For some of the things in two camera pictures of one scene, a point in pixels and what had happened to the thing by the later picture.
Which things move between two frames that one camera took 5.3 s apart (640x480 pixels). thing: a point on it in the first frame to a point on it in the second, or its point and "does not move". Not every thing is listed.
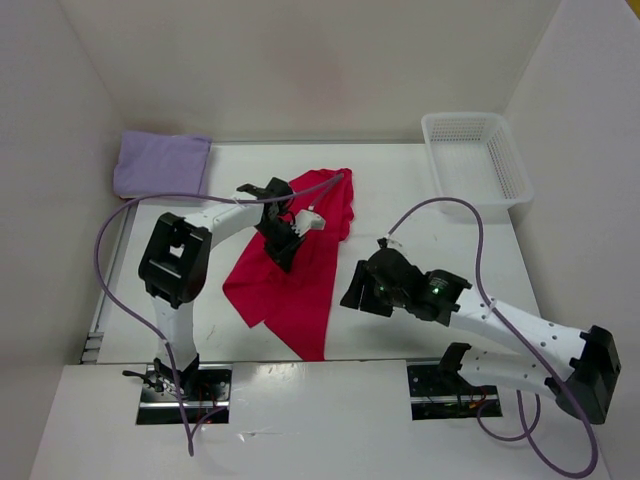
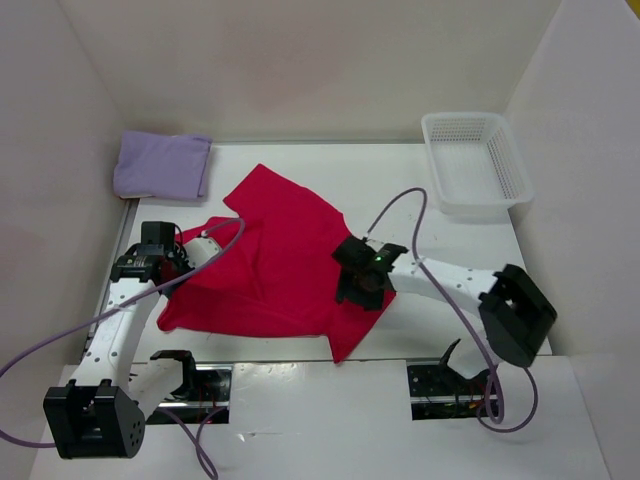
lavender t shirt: x=158 y=164 does not move
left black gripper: x=283 y=256 to x=181 y=256
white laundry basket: x=475 y=155 does not move
